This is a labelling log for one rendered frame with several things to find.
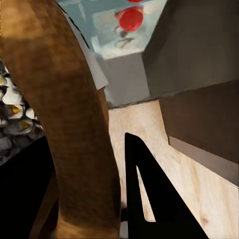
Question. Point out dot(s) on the popcorn bag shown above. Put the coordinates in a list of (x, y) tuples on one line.
[(52, 65)]

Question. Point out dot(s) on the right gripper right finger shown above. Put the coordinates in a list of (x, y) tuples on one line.
[(173, 218)]

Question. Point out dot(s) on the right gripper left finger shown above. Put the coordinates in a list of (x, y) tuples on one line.
[(24, 179)]

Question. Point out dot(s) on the fridge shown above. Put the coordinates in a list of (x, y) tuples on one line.
[(204, 125)]

